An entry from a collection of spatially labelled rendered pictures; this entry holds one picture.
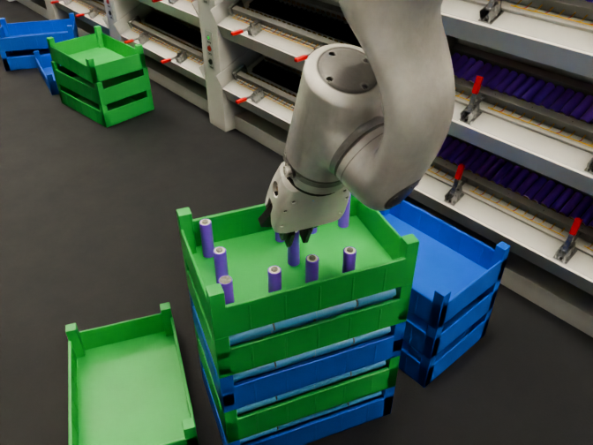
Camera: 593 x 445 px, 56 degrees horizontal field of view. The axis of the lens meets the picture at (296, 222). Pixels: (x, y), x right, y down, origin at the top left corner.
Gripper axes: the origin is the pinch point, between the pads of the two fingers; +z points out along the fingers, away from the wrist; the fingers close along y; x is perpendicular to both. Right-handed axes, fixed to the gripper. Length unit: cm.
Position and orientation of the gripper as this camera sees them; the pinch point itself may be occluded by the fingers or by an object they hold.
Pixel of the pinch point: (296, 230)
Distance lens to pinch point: 80.1
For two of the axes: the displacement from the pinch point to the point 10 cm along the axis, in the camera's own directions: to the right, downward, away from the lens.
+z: -1.6, 4.9, 8.6
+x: -3.3, -8.4, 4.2
